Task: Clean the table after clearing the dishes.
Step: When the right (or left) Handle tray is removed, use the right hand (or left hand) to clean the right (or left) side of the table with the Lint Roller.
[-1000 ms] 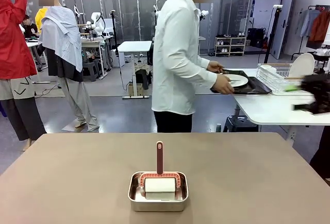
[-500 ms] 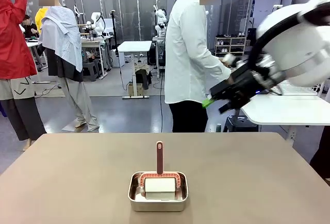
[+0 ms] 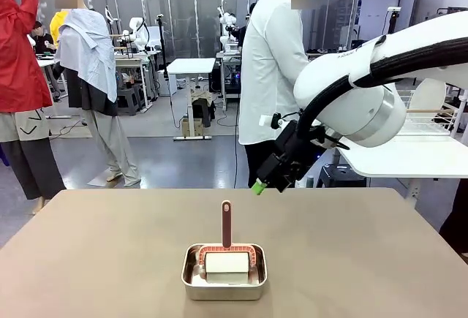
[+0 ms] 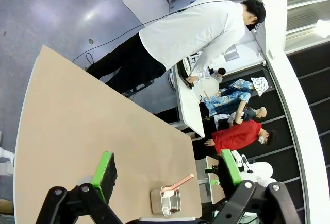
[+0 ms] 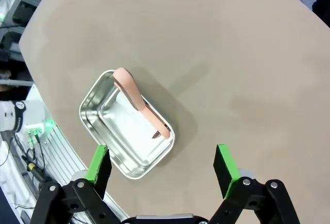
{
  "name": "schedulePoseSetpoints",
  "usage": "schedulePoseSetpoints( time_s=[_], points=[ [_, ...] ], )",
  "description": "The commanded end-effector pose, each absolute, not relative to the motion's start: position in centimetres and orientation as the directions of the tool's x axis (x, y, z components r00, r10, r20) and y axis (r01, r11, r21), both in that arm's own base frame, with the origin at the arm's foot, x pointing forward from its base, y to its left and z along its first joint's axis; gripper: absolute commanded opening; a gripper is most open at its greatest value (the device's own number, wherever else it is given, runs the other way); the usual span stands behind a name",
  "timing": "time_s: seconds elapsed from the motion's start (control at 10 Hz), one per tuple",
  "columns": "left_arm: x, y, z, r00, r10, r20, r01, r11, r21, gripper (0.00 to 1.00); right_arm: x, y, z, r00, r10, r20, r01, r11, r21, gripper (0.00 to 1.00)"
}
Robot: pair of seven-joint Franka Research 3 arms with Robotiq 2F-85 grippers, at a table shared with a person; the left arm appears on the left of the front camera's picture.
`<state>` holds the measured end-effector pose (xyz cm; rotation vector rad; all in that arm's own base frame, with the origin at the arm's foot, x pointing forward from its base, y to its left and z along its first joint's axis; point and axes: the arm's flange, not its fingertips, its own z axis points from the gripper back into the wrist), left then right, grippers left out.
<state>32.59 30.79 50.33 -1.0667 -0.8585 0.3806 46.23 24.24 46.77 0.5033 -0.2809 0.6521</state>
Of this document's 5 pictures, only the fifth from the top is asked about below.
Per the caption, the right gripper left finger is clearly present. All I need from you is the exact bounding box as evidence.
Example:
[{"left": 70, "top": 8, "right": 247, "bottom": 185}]
[{"left": 30, "top": 144, "right": 122, "bottom": 224}]

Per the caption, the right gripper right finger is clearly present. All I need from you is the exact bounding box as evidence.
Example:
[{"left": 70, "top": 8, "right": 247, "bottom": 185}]
[{"left": 210, "top": 144, "right": 301, "bottom": 224}]

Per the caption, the stainless steel rectangular container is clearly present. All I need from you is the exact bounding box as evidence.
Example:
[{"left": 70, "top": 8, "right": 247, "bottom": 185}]
[{"left": 78, "top": 69, "right": 176, "bottom": 180}]

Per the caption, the equipment rack with green lights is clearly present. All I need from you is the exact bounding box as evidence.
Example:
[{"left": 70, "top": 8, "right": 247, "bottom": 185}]
[{"left": 0, "top": 0, "right": 42, "bottom": 64}]

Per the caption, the black cable with yellow plug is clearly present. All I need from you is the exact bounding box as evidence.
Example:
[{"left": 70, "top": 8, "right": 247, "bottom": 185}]
[{"left": 20, "top": 133, "right": 46, "bottom": 182}]

